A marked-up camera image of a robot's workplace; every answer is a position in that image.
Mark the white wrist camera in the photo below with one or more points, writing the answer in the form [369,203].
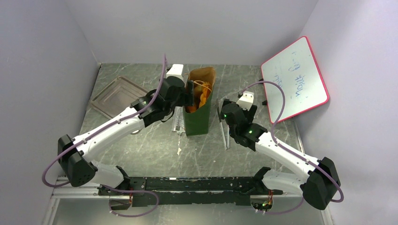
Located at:
[246,100]
[176,70]

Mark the metal baking tray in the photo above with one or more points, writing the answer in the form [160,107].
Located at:
[116,96]

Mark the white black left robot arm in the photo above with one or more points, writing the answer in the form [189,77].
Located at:
[78,154]

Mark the orange fake bread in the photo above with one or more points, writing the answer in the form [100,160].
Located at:
[202,91]

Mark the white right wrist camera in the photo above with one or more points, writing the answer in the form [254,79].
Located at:
[246,100]

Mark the clear plastic packet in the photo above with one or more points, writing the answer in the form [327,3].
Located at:
[178,120]

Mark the green paper bag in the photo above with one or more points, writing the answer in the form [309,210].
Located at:
[197,123]

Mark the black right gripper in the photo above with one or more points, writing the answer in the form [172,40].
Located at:
[248,115]

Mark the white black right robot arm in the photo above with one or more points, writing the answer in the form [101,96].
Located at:
[315,179]

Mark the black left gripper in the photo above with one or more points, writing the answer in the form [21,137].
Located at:
[187,98]

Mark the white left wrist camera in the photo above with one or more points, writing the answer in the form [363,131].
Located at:
[176,70]

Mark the aluminium frame rail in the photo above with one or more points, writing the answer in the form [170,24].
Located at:
[67,203]

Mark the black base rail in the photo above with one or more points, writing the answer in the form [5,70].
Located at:
[146,191]

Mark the pink framed whiteboard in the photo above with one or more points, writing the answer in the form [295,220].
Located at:
[293,81]

